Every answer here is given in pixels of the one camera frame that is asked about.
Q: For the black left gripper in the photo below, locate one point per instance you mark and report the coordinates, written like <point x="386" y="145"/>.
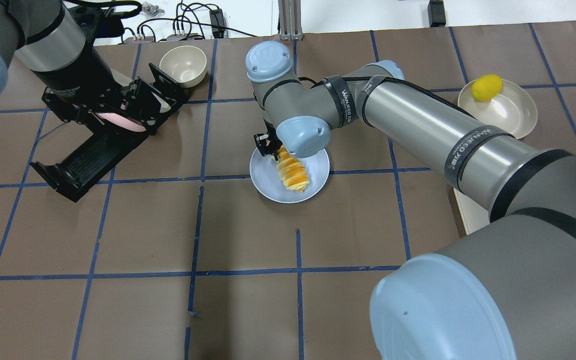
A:
<point x="84" y="74"/>

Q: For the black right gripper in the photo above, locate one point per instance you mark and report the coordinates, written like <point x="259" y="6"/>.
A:
<point x="264" y="143"/>

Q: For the light blue plate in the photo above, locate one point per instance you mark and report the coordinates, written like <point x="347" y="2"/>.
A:
<point x="266" y="180"/>

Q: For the striped bread roll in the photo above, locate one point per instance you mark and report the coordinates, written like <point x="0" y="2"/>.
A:
<point x="291" y="171"/>

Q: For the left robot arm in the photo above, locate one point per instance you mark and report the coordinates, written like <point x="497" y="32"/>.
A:
<point x="42" y="34"/>

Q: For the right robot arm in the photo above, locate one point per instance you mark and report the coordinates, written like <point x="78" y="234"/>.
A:
<point x="506" y="291"/>

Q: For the pink plate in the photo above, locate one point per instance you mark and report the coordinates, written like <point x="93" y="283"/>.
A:
<point x="122" y="114"/>

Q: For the cream round plate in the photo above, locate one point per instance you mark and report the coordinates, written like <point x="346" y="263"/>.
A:
<point x="512" y="110"/>

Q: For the black dish rack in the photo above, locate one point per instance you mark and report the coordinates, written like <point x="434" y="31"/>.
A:
<point x="74" y="176"/>

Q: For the cream bowl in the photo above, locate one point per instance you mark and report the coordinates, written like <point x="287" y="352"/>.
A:
<point x="187" y="65"/>

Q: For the grey metal clamp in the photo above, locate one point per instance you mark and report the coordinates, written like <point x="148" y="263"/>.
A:
<point x="151" y="10"/>

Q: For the black power adapter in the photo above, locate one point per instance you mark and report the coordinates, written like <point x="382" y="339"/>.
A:
<point x="217" y="21"/>

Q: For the cream rectangular tray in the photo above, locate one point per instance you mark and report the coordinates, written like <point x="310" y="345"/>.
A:
<point x="471" y="217"/>

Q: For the yellow lemon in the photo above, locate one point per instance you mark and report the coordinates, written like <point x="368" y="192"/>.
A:
<point x="486" y="87"/>

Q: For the aluminium frame post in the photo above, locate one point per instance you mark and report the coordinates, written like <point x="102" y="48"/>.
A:
<point x="290" y="20"/>

